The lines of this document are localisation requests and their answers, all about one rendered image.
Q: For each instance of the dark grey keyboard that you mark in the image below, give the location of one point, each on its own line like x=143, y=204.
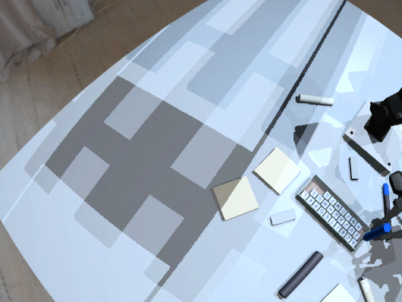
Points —
x=333, y=212

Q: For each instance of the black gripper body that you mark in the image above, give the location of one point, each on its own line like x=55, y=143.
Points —
x=395, y=180

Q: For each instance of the blue stylus with grey tip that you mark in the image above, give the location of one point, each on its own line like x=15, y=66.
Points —
x=379, y=231

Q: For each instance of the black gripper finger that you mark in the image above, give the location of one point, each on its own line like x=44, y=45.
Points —
x=391, y=214
x=396, y=234

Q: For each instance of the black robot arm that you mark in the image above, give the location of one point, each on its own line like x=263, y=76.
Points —
x=385, y=114

